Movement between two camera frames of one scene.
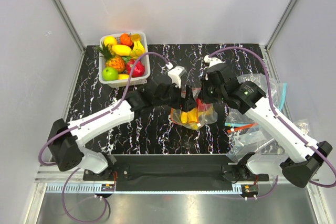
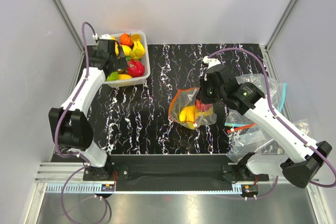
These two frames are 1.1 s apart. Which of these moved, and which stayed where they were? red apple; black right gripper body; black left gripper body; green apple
Moved: black left gripper body
Stayed: red apple; black right gripper body; green apple
